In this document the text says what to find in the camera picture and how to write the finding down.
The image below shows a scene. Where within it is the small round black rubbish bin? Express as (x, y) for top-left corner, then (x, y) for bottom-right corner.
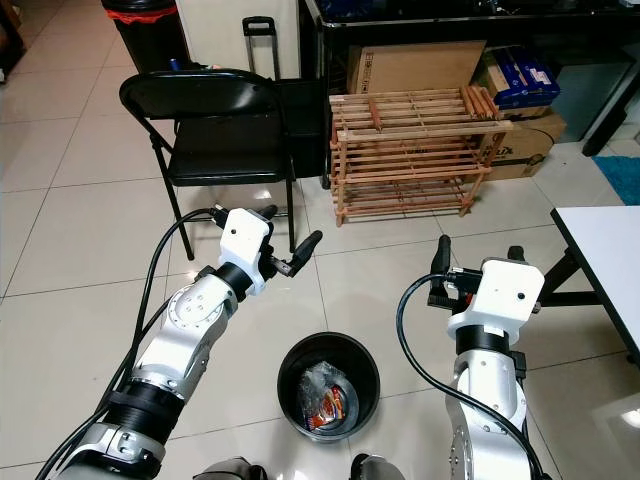
(277, 332), (381, 443)

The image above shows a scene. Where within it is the tall black bin red liner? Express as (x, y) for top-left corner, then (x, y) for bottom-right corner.
(102, 0), (183, 73)

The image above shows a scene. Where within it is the black folding chair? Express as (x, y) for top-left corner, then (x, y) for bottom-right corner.
(118, 68), (296, 263)

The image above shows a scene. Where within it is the black trolley suitcase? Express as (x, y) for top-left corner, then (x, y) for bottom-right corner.
(243, 16), (329, 191)

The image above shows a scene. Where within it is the white table with black legs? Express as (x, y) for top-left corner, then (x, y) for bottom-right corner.
(545, 206), (640, 363)

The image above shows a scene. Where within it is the crumpled clear plastic wrapper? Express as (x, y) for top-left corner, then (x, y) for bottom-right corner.
(298, 362), (351, 433)

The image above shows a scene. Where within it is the wooden slatted shoe rack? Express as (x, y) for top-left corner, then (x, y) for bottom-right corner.
(328, 86), (516, 227)

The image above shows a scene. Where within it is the teal rug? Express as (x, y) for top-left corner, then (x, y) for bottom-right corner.
(590, 155), (640, 206)

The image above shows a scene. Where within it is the red snack wrapper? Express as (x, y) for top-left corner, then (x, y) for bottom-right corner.
(308, 388), (351, 431)

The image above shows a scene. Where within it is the blue printed carton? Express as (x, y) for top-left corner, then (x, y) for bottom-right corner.
(495, 46), (561, 109)

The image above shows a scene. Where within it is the plain brown cardboard box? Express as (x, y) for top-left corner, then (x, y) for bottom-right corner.
(346, 40), (489, 97)

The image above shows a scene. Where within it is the white upright panel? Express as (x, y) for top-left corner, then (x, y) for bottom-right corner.
(175, 0), (306, 81)

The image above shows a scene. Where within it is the robot right leg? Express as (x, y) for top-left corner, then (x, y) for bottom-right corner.
(350, 455), (411, 480)

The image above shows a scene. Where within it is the robot leg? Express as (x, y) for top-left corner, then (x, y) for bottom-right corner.
(205, 458), (271, 480)
(350, 455), (411, 480)

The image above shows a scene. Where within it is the robot left leg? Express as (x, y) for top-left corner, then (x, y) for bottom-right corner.
(205, 458), (271, 480)

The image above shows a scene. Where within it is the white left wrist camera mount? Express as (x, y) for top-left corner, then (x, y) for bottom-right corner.
(220, 208), (276, 296)

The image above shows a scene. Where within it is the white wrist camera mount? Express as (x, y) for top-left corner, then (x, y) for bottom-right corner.
(448, 258), (546, 341)
(220, 208), (276, 296)

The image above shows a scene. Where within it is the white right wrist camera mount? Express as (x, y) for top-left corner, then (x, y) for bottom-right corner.
(448, 258), (546, 341)

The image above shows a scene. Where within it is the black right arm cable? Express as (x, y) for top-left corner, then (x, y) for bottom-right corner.
(396, 272), (556, 480)

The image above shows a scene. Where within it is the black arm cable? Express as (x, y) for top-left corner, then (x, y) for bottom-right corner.
(40, 208), (227, 480)
(396, 272), (556, 480)

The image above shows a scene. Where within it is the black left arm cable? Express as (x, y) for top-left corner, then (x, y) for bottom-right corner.
(40, 208), (227, 480)

